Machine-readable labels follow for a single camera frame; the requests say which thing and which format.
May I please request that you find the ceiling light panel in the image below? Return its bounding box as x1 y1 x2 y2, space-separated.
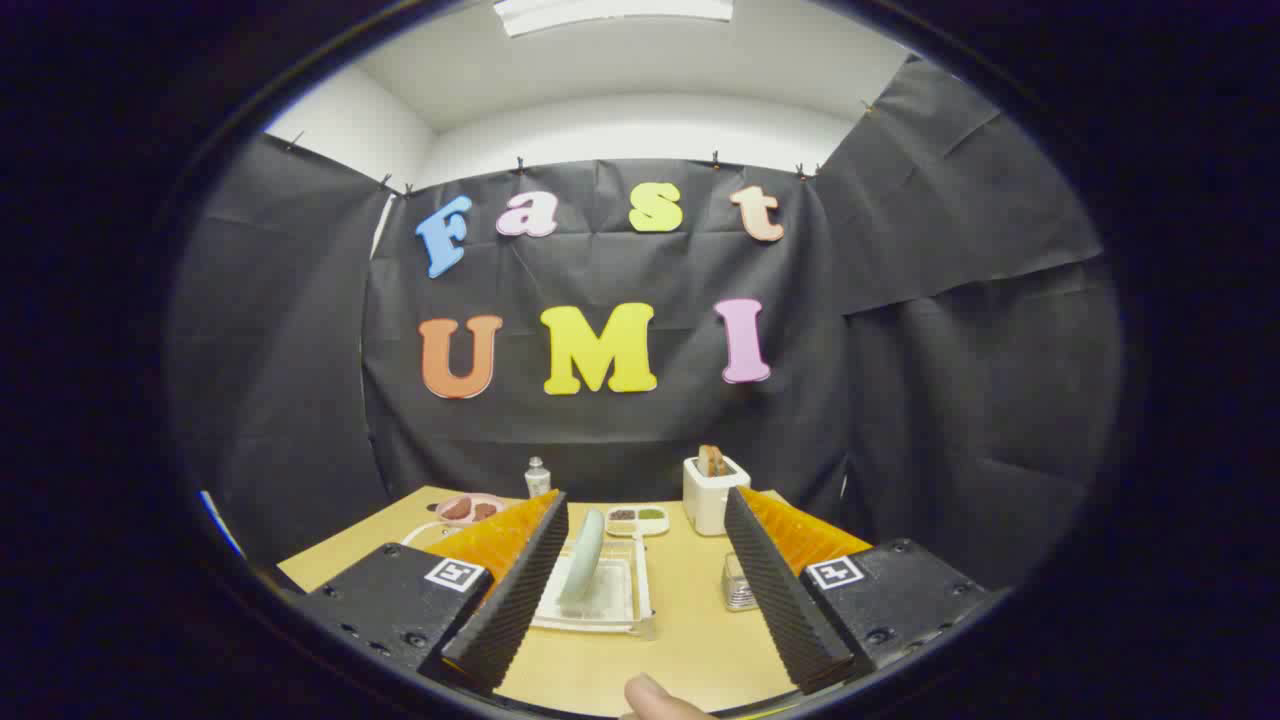
493 0 734 38

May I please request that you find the white wire dish rack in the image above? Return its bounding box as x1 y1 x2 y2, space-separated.
400 520 658 641

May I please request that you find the white drain tray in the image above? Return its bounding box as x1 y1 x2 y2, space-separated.
535 558 637 629

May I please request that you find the pale green plate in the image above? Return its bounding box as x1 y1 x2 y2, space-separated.
557 508 606 608

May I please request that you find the pink plate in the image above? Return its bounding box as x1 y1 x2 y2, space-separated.
435 493 508 528

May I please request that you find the white toaster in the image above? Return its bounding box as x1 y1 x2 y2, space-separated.
683 455 752 537

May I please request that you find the clear wire basket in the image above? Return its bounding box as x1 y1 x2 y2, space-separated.
722 552 761 612

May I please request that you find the black backdrop cloth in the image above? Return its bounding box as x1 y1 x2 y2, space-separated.
165 55 1126 591

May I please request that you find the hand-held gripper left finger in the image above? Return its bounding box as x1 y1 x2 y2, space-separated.
288 489 570 695

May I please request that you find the white divided condiment dish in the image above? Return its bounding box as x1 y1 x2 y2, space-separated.
605 505 671 538

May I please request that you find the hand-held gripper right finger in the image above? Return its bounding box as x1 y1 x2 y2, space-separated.
723 486 993 697

